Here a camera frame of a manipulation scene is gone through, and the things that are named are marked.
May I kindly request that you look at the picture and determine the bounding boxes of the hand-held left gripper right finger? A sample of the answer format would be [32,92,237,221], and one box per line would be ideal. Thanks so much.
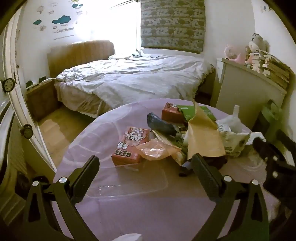
[191,153,270,241]

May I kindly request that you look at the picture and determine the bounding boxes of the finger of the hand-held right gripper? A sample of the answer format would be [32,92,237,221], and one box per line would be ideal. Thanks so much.
[275,130,296,163]
[252,137,289,193]

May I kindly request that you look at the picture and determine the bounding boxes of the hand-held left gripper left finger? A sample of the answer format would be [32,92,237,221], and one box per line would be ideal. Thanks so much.
[23,155,100,241]

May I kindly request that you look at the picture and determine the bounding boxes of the dark blue packet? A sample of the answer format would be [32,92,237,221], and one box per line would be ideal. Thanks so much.
[147,112,177,136]

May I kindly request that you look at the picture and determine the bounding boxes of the red milk carton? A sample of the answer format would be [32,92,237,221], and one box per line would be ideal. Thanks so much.
[111,126,149,166]
[161,102,185,124]

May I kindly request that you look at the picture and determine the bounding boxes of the green plastic container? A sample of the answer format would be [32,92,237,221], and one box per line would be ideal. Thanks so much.
[259,100,284,132]

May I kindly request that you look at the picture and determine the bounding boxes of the white tissue packet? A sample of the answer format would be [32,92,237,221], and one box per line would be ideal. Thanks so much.
[217,124,251,158]

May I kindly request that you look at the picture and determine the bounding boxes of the brown paper envelope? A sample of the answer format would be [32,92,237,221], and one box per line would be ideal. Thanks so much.
[187,100,226,160]

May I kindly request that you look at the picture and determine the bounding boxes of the clear plastic box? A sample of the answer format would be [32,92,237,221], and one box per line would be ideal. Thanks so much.
[87,160,169,197]

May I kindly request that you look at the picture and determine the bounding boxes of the white plastic bag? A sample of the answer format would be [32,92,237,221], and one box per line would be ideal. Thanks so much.
[216,105,251,135]

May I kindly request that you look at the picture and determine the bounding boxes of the orange plastic bag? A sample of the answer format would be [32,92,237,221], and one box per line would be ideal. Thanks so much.
[136,138,182,161]

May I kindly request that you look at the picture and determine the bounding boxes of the white cabinet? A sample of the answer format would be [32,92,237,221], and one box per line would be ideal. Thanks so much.
[209,58,287,130]

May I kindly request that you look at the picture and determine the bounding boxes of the green snack packet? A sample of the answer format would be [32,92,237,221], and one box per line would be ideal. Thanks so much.
[177,104,216,122]

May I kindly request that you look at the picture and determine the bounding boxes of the round table with purple cloth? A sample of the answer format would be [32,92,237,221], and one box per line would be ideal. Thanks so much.
[53,98,289,241]

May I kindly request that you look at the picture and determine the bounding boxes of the beige bed base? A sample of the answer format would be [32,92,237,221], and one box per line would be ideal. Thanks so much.
[55,81,111,115]

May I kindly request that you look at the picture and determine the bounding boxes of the stack of books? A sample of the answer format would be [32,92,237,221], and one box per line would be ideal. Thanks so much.
[251,50,295,90]

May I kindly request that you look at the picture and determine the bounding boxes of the black round door hook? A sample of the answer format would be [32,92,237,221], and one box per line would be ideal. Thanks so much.
[20,124,33,139]
[1,78,15,93]

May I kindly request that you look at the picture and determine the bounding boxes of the wooden nightstand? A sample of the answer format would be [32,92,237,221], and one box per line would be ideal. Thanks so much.
[25,79,58,121]

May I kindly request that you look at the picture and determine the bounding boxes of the white door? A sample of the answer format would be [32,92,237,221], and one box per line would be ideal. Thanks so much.
[0,5,58,172]

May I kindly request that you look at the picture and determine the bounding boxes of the grey plush toy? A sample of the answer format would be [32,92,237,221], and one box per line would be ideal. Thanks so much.
[245,33,270,65]

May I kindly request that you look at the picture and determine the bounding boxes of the white bed blanket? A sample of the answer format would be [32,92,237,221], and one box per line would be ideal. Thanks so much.
[54,54,214,109]

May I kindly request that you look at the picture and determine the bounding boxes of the tan padded headboard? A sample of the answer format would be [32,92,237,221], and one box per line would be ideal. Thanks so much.
[47,40,115,78]

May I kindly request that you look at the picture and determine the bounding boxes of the floral window blind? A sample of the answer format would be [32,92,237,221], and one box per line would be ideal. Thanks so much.
[140,0,206,54]

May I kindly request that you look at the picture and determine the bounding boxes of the cloud wall stickers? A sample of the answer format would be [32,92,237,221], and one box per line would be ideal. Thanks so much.
[32,0,85,41]

